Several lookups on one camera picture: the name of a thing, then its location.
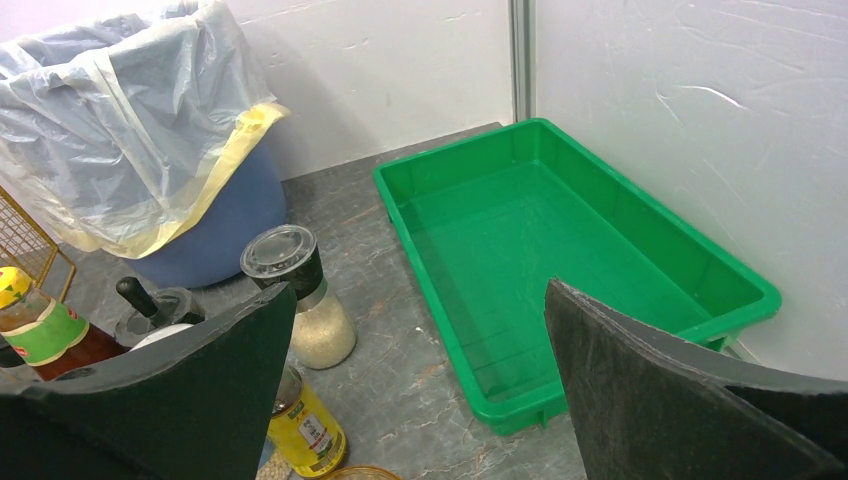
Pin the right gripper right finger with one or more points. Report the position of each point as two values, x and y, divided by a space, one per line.
646 404

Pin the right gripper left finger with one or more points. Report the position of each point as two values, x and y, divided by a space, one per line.
194 405

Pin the small yellow oil bottle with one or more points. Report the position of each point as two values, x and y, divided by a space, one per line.
309 437

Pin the red sauce bottle green label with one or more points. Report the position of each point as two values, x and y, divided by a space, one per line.
46 334

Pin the amber glass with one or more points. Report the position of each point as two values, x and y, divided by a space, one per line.
362 472

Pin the green plastic tray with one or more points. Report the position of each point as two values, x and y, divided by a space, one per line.
488 221

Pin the bin with plastic liner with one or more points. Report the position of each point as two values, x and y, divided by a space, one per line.
142 135

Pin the yellow wire rack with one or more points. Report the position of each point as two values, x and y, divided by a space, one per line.
26 245

